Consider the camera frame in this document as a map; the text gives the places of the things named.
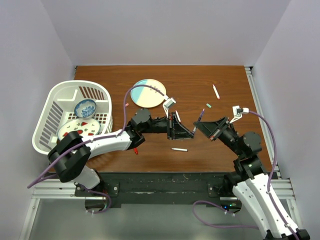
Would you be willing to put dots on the cream and teal plate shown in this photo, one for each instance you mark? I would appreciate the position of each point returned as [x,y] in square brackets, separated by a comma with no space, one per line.
[146,97]

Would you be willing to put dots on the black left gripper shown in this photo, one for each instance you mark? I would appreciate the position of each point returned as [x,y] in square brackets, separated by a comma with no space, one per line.
[178,131]

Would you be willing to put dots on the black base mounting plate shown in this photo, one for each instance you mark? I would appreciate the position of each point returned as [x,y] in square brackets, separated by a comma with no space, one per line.
[168,188]

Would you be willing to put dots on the grey silver pen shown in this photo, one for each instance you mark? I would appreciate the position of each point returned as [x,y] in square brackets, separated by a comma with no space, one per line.
[179,149]

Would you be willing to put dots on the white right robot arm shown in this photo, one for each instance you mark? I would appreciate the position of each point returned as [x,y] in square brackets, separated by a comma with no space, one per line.
[250,183]

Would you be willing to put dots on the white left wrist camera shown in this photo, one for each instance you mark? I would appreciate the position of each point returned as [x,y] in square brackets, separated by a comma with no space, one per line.
[168,103]

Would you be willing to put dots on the white plastic dish basket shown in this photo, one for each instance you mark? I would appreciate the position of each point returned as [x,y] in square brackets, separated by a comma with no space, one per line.
[59,109]

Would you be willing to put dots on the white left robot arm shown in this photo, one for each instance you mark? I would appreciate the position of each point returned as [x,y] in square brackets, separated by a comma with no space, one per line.
[70,156]

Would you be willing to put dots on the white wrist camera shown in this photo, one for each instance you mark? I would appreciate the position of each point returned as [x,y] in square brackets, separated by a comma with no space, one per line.
[168,103]
[238,113]

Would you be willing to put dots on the blue patterned bowl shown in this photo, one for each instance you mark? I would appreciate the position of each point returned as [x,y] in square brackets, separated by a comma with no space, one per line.
[85,108]

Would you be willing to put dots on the red marker pen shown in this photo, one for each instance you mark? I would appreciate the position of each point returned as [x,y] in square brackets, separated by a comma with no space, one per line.
[177,116]

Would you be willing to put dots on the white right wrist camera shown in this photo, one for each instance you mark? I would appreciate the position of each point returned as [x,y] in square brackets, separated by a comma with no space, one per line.
[238,113]

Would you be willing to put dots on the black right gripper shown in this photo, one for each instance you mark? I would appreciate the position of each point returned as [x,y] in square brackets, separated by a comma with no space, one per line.
[208,127]

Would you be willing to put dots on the pink marker pen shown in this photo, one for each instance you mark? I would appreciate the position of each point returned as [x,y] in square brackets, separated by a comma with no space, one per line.
[216,92]

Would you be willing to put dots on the watermelon patterned plate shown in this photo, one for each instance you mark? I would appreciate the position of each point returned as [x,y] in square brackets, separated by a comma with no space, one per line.
[84,127]

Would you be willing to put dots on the purple pen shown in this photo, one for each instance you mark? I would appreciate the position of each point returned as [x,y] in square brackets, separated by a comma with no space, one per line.
[198,120]

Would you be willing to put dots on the aluminium frame rail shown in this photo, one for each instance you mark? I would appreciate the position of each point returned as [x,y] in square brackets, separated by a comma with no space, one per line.
[282,187]

